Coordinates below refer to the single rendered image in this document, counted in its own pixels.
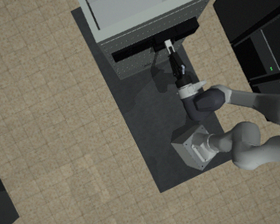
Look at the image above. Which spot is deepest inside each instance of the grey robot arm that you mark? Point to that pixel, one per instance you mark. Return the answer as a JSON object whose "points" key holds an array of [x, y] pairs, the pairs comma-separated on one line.
{"points": [[244, 139]]}

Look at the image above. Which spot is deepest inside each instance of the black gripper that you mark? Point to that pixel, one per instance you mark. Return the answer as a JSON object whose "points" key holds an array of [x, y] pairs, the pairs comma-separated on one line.
{"points": [[178, 65]]}

